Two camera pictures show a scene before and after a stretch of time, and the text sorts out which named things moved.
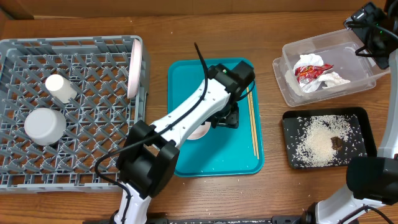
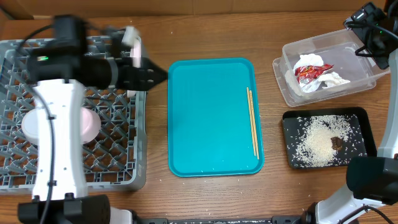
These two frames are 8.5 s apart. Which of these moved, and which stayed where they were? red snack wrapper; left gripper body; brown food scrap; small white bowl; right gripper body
Moved: left gripper body; small white bowl
Stayed: red snack wrapper; brown food scrap; right gripper body
